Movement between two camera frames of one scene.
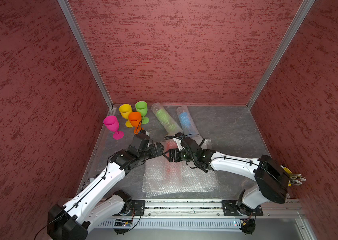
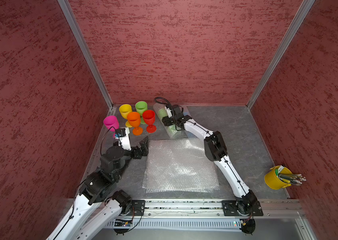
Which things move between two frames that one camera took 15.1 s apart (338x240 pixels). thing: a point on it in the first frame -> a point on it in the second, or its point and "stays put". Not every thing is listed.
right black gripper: x=172 y=152 -> x=167 y=121
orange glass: x=135 y=120 stays put
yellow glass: x=125 y=109 stays put
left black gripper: x=153 y=153 -> x=138 y=154
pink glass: x=112 y=123 stays put
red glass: x=173 y=171 -> x=149 y=118
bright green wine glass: x=141 y=106 stays put
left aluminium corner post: x=76 y=27 stays put
